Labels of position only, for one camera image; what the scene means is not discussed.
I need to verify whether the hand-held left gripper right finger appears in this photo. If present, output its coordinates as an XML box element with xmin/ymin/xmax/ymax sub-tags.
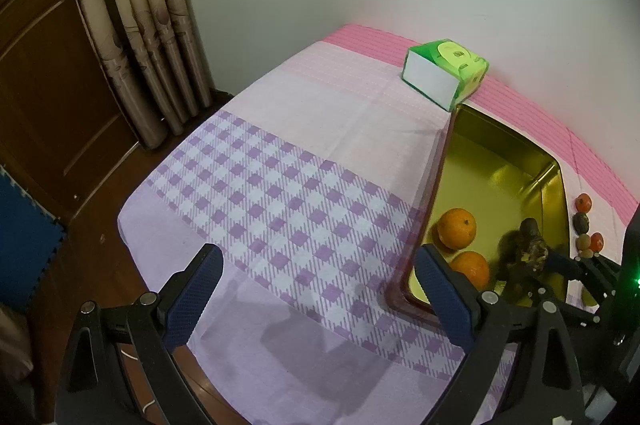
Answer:
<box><xmin>415</xmin><ymin>245</ymin><xmax>585</xmax><ymax>425</ymax></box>

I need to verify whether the maroon tin box gold inside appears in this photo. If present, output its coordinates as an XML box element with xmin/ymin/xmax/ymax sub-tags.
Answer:
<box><xmin>385</xmin><ymin>104</ymin><xmax>573</xmax><ymax>323</ymax></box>

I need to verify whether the large orange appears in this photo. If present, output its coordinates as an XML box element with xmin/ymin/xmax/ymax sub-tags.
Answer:
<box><xmin>437</xmin><ymin>207</ymin><xmax>477</xmax><ymax>251</ymax></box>

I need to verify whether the blue foam mat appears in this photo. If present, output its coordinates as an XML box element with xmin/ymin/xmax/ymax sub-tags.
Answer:
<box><xmin>0</xmin><ymin>165</ymin><xmax>68</xmax><ymax>311</ymax></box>

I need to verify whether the medium orange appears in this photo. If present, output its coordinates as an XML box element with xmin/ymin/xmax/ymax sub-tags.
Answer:
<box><xmin>450</xmin><ymin>251</ymin><xmax>491</xmax><ymax>291</ymax></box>

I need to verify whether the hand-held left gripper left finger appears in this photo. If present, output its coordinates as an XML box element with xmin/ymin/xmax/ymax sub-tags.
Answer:
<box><xmin>54</xmin><ymin>243</ymin><xmax>224</xmax><ymax>425</ymax></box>

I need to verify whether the beige patterned curtain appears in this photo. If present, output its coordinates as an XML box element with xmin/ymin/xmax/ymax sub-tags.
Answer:
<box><xmin>59</xmin><ymin>0</ymin><xmax>216</xmax><ymax>150</ymax></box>

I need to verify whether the green tissue pack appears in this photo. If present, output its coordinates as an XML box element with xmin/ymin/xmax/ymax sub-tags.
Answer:
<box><xmin>401</xmin><ymin>40</ymin><xmax>490</xmax><ymax>113</ymax></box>

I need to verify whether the brown wooden door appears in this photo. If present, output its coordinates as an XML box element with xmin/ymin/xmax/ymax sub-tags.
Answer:
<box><xmin>0</xmin><ymin>0</ymin><xmax>146</xmax><ymax>226</ymax></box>

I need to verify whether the pink purple checked tablecloth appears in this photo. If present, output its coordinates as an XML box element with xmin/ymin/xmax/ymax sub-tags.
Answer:
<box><xmin>117</xmin><ymin>23</ymin><xmax>640</xmax><ymax>425</ymax></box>

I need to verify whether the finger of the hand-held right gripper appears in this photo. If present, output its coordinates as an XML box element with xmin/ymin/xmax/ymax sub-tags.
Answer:
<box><xmin>500</xmin><ymin>277</ymin><xmax>601</xmax><ymax>328</ymax></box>
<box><xmin>547</xmin><ymin>254</ymin><xmax>621</xmax><ymax>303</ymax></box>

